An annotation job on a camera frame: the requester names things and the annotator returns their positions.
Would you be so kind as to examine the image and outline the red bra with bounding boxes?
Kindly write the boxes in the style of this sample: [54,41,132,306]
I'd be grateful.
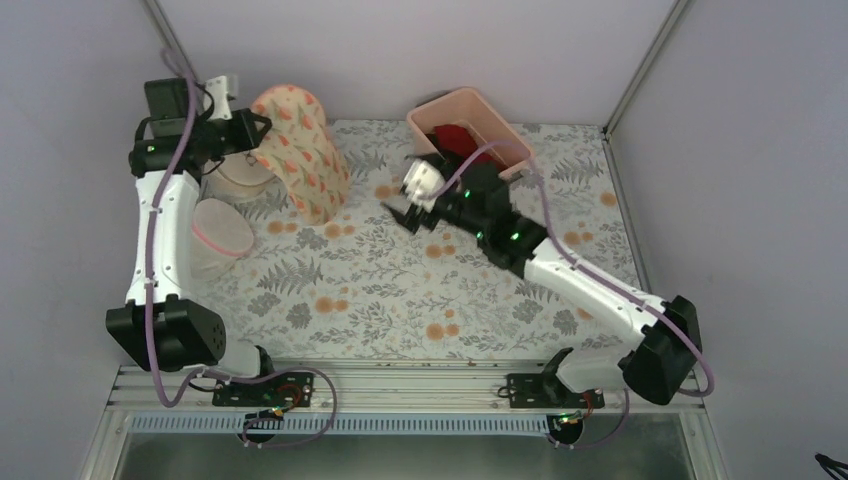
[426,124,480,174]

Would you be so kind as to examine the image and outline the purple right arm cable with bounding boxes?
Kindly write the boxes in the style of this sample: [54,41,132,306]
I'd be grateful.
[423,139,717,452]

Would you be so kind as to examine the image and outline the aluminium frame post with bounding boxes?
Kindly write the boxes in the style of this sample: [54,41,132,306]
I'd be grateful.
[140,0,197,78]
[603,0,692,140]

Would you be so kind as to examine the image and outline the aluminium front rail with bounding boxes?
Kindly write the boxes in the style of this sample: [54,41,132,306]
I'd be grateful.
[107,359,705,414]

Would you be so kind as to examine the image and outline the white pink-trimmed mesh laundry bag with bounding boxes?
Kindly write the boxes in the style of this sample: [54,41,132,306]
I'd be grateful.
[190,198,255,280]

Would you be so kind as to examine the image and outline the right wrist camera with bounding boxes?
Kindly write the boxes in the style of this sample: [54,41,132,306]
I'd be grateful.
[402,159,445,212]

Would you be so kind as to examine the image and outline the aluminium frame post right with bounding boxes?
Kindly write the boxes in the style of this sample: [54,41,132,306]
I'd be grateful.
[603,0,692,140]

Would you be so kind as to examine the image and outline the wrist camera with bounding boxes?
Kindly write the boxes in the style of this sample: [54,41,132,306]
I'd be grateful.
[402,159,445,212]
[202,75,238,120]

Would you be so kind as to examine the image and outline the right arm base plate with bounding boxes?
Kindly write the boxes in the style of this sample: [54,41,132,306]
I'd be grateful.
[496,373,606,409]

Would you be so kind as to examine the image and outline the pink plastic bin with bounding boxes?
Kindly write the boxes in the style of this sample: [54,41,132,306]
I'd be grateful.
[406,87,535,180]

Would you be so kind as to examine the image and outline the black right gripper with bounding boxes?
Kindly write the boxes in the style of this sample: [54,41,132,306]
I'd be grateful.
[384,153,486,241]

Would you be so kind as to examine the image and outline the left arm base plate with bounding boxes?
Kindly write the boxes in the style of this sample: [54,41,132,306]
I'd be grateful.
[212,371,315,410]

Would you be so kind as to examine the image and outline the aluminium frame post left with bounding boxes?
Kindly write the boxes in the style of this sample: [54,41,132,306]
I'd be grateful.
[140,0,197,78]

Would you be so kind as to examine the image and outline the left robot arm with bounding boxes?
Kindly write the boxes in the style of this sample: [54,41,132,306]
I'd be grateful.
[105,76,279,405]

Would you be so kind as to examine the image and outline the floral patterned table mat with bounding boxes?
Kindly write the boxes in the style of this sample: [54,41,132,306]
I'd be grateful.
[195,120,621,361]

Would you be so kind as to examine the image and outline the floral peach mesh laundry bag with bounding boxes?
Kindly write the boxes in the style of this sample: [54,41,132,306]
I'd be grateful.
[251,84,351,225]

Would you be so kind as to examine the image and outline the beige round mesh laundry bag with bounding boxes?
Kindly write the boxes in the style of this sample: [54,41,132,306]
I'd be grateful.
[205,153,277,200]

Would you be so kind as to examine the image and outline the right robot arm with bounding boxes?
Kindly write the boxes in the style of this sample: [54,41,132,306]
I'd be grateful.
[389,155,702,407]

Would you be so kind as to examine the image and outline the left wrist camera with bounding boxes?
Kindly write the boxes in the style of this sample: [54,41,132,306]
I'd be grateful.
[202,75,238,120]

